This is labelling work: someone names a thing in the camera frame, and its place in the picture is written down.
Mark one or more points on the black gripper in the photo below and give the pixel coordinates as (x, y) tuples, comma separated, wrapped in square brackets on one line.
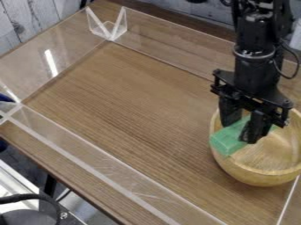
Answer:
[(249, 89)]

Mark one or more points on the green rectangular block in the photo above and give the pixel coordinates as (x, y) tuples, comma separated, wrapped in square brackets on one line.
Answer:
[(224, 139)]

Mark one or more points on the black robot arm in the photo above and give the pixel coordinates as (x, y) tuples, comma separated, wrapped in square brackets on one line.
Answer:
[(262, 23)]

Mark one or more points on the light wooden bowl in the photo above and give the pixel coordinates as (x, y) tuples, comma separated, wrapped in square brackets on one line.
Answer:
[(268, 163)]

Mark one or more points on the blue object at edge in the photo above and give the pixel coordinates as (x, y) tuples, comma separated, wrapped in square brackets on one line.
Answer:
[(6, 98)]

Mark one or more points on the clear acrylic corner bracket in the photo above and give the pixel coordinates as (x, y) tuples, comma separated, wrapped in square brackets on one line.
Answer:
[(109, 30)]

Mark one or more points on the metal table bracket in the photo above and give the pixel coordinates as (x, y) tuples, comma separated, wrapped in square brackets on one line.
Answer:
[(68, 217)]

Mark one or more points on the clear acrylic tray wall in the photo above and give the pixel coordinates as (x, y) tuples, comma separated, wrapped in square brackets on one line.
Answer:
[(111, 114)]

